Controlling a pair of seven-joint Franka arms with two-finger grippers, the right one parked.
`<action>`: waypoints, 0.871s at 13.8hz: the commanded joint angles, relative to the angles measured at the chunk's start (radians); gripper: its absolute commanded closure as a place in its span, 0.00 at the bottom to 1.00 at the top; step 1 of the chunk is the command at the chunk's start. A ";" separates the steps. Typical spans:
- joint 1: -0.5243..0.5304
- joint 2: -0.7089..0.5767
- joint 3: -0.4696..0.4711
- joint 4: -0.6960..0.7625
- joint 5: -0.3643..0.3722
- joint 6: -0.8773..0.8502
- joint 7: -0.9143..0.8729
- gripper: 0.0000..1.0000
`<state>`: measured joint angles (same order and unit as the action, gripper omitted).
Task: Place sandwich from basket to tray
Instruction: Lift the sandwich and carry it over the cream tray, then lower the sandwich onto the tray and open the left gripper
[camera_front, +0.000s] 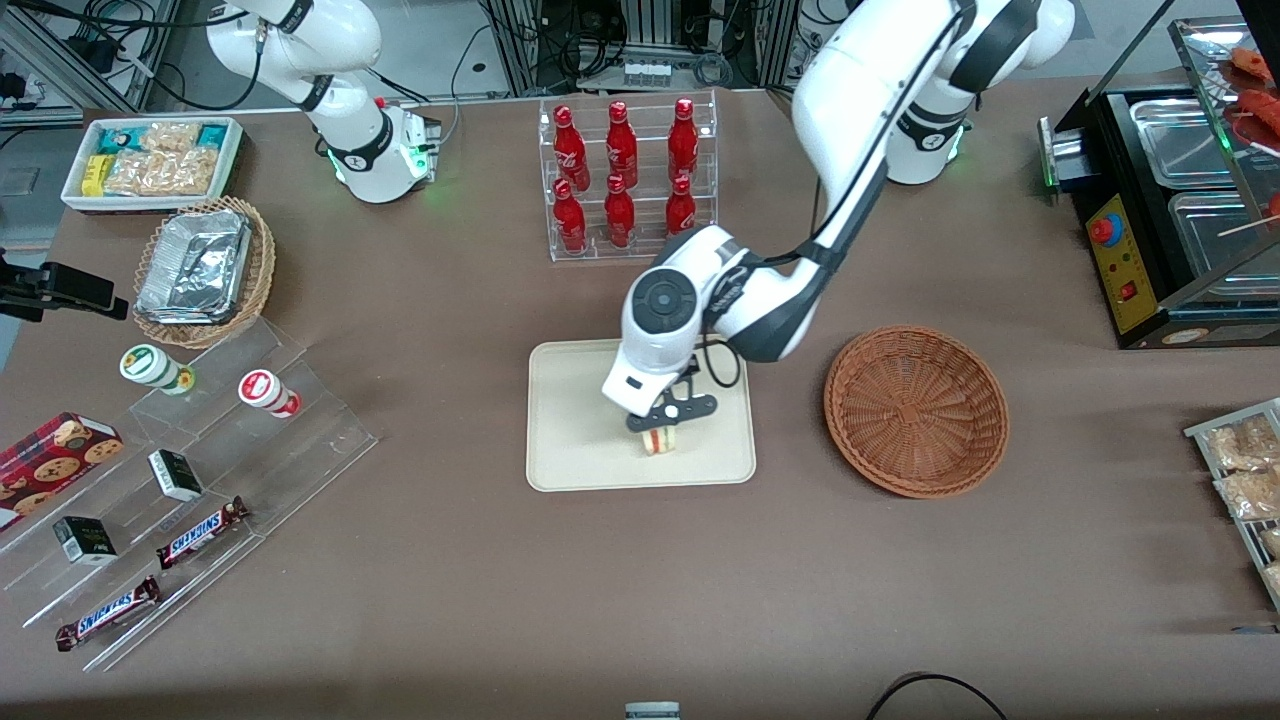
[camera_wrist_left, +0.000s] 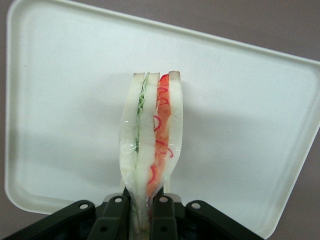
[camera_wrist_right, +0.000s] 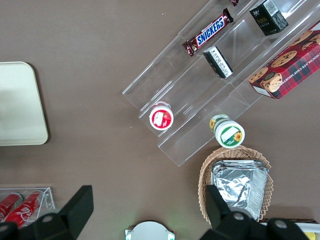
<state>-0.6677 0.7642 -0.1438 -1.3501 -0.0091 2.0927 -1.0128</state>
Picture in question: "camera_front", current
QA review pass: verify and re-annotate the clear acrylic stepped shelf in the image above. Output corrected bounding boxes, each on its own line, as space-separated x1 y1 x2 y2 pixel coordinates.
0 318 379 673

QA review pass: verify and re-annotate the grey wire snack tray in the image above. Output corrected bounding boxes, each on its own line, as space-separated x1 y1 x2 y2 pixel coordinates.
1183 398 1280 613

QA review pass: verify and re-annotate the black roller grill appliance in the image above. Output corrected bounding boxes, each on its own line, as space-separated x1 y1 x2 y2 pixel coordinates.
1038 0 1280 351

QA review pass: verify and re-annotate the black floor cable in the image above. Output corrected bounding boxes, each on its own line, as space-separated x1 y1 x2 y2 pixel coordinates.
865 672 1009 720

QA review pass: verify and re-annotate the red lid yogurt cup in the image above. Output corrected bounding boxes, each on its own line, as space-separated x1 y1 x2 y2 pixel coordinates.
238 370 301 418

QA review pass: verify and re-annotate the aluminium frame rack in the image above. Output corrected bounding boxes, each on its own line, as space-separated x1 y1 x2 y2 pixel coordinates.
480 0 801 96

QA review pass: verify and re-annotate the steel grill pan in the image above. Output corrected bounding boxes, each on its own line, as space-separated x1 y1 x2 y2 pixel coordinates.
1168 190 1280 279
1128 98 1241 189

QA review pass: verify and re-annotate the green lid sunflower cup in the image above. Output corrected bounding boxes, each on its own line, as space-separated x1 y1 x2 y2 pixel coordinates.
120 345 194 394

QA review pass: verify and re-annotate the white power strip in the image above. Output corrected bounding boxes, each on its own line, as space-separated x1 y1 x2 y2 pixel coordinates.
622 58 691 89

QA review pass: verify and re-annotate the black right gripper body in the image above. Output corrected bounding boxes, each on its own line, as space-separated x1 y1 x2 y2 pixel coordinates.
0 250 46 323

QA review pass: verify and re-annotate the cream rectangular tray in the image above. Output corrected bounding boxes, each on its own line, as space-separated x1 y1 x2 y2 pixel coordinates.
527 340 757 493

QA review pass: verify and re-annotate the Snickers chocolate bar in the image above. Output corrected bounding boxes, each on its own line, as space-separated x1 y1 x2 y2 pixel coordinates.
55 577 161 652
157 497 249 569

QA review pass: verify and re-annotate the clear acrylic bottle rack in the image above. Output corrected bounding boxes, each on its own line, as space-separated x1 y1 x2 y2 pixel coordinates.
538 90 719 263

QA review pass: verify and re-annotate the light wicker basket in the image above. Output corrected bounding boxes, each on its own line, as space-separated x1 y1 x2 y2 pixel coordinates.
133 196 276 349

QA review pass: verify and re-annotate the red cola bottle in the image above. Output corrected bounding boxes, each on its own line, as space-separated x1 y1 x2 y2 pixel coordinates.
606 100 638 179
553 105 586 181
604 173 636 248
668 97 699 173
665 175 697 236
553 178 588 253

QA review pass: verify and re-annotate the small black carton box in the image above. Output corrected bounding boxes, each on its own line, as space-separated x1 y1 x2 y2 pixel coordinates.
148 450 204 502
53 517 118 566

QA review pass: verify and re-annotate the clear bag of crackers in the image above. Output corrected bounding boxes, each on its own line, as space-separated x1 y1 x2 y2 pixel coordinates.
140 120 201 153
105 150 216 196

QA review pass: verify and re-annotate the red tartan cookie box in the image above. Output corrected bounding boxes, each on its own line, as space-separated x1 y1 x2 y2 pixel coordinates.
0 413 123 531

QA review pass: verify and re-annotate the brown wicker basket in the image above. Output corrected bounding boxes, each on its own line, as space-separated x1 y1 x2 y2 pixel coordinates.
825 325 1009 499

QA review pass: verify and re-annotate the silver foil tray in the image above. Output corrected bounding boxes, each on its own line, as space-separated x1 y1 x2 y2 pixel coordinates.
137 210 251 326

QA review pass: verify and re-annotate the white snack bin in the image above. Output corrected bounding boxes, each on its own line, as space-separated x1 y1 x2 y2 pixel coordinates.
62 117 244 214

